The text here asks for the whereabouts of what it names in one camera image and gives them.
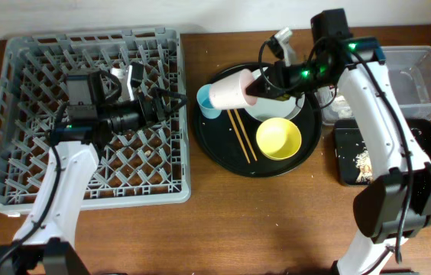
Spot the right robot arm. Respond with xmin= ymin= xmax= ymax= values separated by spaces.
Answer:
xmin=247 ymin=8 xmax=431 ymax=274

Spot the grey round plate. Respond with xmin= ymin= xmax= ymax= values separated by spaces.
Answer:
xmin=244 ymin=67 xmax=306 ymax=122

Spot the yellow bowl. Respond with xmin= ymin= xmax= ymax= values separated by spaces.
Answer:
xmin=256 ymin=118 xmax=303 ymax=160

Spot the clear plastic bin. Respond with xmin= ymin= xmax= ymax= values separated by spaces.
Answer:
xmin=314 ymin=45 xmax=431 ymax=126

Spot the black rectangular tray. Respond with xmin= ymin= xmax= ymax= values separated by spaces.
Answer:
xmin=333 ymin=118 xmax=431 ymax=186

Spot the grey dishwasher rack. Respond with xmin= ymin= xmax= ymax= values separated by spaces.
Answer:
xmin=0 ymin=27 xmax=191 ymax=216

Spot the food scraps pile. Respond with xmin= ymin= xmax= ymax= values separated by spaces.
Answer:
xmin=335 ymin=125 xmax=425 ymax=184

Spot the blue plastic cup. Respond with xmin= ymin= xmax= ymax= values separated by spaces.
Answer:
xmin=196 ymin=84 xmax=221 ymax=119

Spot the wooden chopstick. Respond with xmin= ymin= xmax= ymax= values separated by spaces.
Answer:
xmin=233 ymin=109 xmax=258 ymax=161
xmin=227 ymin=110 xmax=251 ymax=164

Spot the pink plastic cup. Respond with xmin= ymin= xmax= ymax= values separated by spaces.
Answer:
xmin=209 ymin=69 xmax=258 ymax=110

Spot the round black tray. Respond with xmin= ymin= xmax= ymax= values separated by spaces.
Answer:
xmin=193 ymin=62 xmax=322 ymax=178

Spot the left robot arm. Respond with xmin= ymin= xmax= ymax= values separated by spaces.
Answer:
xmin=0 ymin=70 xmax=187 ymax=274

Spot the white tissue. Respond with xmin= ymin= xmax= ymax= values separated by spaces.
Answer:
xmin=329 ymin=95 xmax=353 ymax=119

